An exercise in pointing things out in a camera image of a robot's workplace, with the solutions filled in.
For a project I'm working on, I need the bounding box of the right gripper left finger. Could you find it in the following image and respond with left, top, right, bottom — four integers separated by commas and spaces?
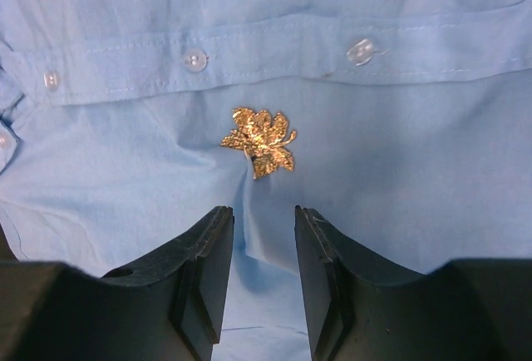
1, 206, 234, 360

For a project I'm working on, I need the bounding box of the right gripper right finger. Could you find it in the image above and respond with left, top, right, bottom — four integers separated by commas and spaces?
295, 207, 531, 360

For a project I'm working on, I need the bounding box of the red maple leaf brooch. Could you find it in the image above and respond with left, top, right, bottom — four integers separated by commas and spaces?
220, 107, 297, 180

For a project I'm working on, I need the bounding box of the blue button-up shirt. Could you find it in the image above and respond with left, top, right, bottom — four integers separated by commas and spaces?
1, 0, 531, 360

